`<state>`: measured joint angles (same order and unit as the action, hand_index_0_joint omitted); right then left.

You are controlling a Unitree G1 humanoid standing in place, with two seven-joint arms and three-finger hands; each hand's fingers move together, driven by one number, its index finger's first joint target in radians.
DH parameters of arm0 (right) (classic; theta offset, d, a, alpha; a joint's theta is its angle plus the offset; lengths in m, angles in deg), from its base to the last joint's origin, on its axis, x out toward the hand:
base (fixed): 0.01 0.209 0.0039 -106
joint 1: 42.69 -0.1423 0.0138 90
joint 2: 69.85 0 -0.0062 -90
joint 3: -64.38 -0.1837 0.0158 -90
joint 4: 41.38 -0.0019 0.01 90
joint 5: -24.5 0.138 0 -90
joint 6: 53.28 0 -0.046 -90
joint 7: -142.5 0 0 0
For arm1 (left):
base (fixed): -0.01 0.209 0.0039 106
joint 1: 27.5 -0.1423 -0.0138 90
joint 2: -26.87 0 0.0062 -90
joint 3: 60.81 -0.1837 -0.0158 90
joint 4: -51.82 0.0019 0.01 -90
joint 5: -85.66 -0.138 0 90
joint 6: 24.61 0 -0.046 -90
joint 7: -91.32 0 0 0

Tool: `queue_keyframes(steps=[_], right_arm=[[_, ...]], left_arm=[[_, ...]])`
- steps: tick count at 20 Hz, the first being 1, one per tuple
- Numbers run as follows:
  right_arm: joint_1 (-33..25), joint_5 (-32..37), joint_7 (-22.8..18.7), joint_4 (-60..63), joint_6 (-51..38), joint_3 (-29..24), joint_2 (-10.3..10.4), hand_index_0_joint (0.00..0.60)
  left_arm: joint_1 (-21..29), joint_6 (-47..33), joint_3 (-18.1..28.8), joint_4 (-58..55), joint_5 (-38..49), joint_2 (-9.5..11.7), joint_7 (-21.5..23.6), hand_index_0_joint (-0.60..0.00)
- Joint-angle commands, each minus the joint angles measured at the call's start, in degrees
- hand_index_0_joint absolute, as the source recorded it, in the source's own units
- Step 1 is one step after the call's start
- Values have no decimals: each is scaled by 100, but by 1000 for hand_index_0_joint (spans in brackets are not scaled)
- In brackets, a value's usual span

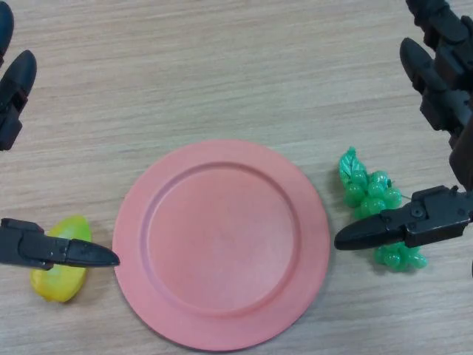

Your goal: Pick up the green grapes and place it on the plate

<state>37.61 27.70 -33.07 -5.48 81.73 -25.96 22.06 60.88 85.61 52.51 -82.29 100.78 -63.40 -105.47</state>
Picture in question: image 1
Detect pink round plate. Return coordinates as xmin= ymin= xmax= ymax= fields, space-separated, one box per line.
xmin=112 ymin=139 xmax=331 ymax=351

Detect green plastic grape bunch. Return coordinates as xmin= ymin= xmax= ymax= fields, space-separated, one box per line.
xmin=338 ymin=146 xmax=429 ymax=274

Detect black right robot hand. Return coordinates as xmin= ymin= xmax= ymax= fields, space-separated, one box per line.
xmin=334 ymin=0 xmax=473 ymax=251

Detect yellow green starfruit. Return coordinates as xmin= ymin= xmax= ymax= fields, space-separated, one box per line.
xmin=30 ymin=214 xmax=92 ymax=304

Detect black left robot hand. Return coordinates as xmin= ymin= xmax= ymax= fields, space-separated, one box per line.
xmin=0 ymin=0 xmax=121 ymax=271

